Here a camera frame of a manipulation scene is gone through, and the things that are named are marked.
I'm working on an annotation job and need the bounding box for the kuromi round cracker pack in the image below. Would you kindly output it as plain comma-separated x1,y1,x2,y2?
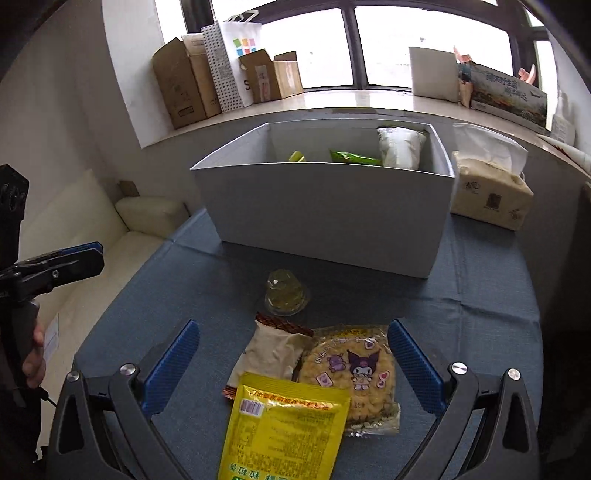
297,325,401,437

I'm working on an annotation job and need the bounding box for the brown edged white snack pack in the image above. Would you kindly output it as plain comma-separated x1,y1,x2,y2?
222,312,314,400

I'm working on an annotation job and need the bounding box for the yellow snack bag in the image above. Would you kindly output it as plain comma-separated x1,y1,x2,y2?
217,373,352,480

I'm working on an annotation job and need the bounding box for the clear jelly cup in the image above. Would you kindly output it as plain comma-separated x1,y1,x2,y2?
264,269,310,316

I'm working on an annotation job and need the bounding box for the yellow small snack pack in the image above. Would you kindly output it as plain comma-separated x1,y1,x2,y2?
288,151,305,163

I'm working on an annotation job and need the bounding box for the white tall snack bag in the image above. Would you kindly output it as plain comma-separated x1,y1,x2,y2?
377,127,427,170

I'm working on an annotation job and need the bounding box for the person's left hand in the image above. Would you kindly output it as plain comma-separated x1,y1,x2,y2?
22,322,46,389

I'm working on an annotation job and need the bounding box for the cream leather sofa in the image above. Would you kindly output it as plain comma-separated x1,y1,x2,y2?
18,168,191,448

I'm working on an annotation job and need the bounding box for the white storage box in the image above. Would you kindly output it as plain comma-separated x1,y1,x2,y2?
191,116,456,278

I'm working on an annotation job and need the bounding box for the large brown cardboard box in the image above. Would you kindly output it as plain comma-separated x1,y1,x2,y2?
152,34,221,129

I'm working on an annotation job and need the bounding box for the beige tissue pack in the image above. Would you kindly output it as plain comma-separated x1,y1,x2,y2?
451,122,534,232

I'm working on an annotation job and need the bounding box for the small open cardboard box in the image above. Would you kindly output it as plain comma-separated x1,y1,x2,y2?
239,49,304,104

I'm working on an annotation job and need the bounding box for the white dotted paper bag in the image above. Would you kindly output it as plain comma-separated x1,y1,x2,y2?
201,11,262,113

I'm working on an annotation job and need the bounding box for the white tube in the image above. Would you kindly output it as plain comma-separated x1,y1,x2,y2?
538,135,591,174

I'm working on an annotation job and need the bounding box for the white plastic bottle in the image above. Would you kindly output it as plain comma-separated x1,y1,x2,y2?
551,91,576,146

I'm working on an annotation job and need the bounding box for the landscape printed long box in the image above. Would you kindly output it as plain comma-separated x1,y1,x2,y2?
458,62,548,134

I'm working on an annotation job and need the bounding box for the white box on sill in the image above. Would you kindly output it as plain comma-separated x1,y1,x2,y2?
409,47,460,103

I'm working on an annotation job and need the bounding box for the black window frame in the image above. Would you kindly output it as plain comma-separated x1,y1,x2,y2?
180,0,549,90

